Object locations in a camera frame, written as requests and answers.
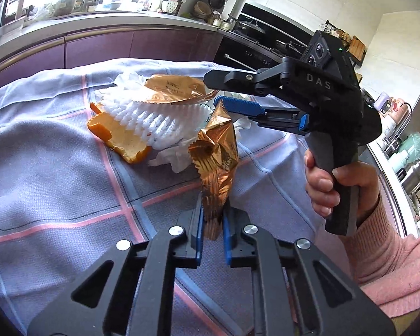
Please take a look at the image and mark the gold foil wrapper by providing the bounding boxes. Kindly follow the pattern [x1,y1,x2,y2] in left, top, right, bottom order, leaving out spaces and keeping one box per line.
[188,101,239,241]

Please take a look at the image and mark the white tissue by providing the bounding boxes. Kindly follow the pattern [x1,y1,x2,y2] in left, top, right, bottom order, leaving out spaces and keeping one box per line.
[148,137,196,174]

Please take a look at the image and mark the gold foil lid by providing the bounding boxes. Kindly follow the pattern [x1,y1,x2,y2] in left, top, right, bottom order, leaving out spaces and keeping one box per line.
[143,74,219,105]

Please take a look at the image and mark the orange peel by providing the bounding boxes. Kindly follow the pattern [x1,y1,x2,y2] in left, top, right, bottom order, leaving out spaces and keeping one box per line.
[87,102,151,164]

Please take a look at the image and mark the purple kitchen cabinets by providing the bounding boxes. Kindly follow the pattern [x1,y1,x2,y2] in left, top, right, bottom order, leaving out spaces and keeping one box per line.
[0,28,222,88]

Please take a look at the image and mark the right hand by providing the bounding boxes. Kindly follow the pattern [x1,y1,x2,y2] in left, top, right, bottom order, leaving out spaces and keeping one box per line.
[304,150,380,225]

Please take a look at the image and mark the black oven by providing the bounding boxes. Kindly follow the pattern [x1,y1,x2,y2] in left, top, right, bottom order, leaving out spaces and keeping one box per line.
[214,1,313,71]

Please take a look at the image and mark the metal kettle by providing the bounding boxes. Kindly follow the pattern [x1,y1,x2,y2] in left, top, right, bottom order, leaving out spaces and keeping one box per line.
[219,15,236,32]

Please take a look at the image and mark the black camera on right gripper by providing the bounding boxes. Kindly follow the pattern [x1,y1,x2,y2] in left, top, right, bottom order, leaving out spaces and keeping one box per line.
[300,31,354,79]

